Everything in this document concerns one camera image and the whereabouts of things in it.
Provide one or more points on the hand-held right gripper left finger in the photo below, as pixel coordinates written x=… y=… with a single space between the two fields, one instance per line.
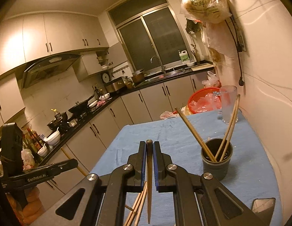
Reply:
x=142 y=167

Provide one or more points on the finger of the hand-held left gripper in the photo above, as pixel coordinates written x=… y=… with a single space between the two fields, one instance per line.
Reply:
x=63 y=166

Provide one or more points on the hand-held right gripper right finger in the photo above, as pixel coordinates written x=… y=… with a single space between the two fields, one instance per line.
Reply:
x=156 y=167

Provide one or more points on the dark-stained wooden chopstick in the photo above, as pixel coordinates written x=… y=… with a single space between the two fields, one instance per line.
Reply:
x=149 y=169

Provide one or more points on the slim wooden chopstick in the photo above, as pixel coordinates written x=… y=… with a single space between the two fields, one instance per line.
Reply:
x=82 y=170

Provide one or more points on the bunch of wooden chopsticks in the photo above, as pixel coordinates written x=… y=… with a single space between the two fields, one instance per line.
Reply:
x=197 y=137

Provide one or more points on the black chopstick holder cup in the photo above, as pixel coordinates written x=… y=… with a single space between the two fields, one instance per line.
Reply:
x=214 y=169

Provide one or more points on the person's left hand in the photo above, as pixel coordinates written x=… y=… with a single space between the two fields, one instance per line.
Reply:
x=34 y=202

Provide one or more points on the crumpled pink plastic bag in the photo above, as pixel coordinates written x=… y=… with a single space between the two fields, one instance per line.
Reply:
x=27 y=159

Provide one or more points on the row of sauce bottles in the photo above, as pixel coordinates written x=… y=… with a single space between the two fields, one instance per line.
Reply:
x=32 y=141

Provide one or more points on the blue cloth table cover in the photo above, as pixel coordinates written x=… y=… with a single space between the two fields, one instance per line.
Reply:
x=127 y=150

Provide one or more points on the small white bowl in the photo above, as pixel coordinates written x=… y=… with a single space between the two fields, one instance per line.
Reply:
x=42 y=151

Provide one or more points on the large white bowl with spoon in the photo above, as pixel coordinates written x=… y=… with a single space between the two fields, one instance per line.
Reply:
x=52 y=137

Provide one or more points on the black cooking pot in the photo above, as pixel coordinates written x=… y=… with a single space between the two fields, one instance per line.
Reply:
x=54 y=125

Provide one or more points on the small steel cup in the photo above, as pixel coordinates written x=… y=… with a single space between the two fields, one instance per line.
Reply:
x=73 y=123

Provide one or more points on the oil bottle with yellow cap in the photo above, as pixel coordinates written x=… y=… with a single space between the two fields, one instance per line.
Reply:
x=56 y=116

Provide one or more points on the beige lower kitchen cabinets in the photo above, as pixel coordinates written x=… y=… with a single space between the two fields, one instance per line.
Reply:
x=136 y=108

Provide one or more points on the beige kitchen cabinets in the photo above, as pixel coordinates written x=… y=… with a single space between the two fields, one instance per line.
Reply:
x=136 y=108
x=54 y=35

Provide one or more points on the black wok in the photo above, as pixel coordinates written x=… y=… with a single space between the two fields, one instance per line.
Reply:
x=80 y=107

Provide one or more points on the tan plastic basin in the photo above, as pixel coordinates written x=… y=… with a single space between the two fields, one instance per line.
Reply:
x=186 y=111

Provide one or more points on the black kitchen countertop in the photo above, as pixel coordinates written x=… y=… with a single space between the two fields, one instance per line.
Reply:
x=103 y=106

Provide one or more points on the pink cloth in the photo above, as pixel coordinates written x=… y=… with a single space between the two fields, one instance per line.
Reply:
x=101 y=102

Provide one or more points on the clear plastic bag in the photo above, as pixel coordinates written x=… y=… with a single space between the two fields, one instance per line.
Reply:
x=205 y=104

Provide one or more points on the small white dish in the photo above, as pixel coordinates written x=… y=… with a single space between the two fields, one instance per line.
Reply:
x=104 y=97

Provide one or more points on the red plastic basket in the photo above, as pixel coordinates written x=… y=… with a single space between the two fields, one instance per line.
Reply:
x=197 y=93

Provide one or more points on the steel countertop appliance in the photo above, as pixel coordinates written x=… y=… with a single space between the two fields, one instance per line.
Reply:
x=114 y=86

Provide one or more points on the black range hood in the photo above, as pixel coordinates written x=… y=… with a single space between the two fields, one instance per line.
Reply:
x=49 y=68

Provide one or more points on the copper pot with lid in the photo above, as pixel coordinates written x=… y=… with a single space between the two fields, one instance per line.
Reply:
x=137 y=77

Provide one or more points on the frosted glass mug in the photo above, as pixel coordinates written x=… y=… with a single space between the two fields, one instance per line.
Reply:
x=228 y=108

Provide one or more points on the steel sink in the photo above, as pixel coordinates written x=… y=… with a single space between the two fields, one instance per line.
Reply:
x=164 y=73

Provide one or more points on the white plastic bag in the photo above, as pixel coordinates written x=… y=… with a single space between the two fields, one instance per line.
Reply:
x=210 y=80

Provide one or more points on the chrome faucet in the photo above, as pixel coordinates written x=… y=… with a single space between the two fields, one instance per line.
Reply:
x=161 y=63

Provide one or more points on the wooden cutting board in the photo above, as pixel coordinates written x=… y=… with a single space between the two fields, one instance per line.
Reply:
x=202 y=67

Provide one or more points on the green detergent jug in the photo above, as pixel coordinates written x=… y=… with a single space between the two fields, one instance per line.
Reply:
x=183 y=57

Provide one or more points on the beige upper kitchen cabinets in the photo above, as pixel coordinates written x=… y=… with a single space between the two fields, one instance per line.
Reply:
x=54 y=35

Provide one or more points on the kitchen window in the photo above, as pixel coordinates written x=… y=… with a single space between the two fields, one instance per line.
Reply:
x=155 y=37

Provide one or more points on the clear hanging plastic bags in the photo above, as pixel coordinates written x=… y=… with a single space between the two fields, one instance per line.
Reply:
x=219 y=40

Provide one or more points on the printed hanging plastic bag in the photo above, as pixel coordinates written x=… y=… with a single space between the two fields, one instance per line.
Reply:
x=205 y=4

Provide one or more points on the small wall cabinet with shelf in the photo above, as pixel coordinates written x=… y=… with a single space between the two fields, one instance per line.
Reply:
x=89 y=66

